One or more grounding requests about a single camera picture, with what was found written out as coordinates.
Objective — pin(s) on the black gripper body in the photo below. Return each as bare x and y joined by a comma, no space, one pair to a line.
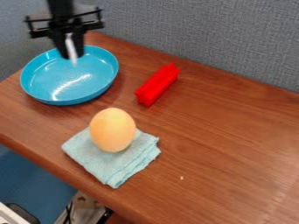
42,24

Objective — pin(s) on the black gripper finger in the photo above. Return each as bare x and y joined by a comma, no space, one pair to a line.
78,37
59,41

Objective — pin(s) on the white toothpaste tube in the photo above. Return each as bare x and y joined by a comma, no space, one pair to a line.
71,49

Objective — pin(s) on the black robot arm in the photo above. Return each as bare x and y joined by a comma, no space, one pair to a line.
62,9

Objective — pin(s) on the blue plastic plate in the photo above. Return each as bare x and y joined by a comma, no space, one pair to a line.
57,82

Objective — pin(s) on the red plastic block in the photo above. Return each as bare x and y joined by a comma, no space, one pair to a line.
154,87

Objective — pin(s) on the orange egg-shaped ball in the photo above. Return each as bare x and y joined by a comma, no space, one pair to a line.
113,129

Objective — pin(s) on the light blue folded cloth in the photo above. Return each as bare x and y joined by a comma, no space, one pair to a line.
113,168

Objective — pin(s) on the white object at corner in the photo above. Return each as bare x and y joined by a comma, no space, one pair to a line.
9,217

